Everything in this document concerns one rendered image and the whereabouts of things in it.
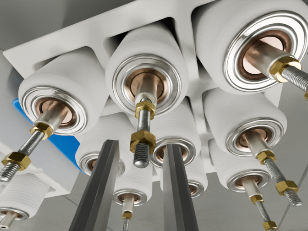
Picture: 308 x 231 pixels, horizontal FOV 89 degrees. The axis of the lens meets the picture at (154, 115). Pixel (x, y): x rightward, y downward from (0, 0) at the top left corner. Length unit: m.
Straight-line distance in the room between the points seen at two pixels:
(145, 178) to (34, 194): 0.31
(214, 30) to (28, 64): 0.26
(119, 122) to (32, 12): 0.32
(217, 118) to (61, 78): 0.21
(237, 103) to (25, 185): 0.52
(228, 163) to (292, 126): 0.43
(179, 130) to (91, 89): 0.13
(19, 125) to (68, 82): 0.32
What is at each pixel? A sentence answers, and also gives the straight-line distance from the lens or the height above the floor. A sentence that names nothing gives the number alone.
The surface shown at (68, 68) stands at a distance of 0.23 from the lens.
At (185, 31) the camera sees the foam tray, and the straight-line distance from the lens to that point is 0.23.
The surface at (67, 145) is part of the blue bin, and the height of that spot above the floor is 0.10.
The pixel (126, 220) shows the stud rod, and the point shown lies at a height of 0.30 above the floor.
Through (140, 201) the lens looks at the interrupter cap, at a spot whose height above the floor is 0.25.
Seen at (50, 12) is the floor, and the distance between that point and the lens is 0.47.
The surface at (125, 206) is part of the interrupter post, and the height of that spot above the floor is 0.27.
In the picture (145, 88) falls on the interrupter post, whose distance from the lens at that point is 0.15.
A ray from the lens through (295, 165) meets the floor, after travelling 0.94.
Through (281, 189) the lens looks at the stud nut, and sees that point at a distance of 0.22.
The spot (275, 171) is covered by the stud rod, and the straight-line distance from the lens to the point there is 0.23.
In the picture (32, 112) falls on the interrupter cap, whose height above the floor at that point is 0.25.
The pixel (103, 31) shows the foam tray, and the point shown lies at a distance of 0.24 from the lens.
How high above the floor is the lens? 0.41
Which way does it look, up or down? 52 degrees down
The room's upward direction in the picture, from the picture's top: 180 degrees counter-clockwise
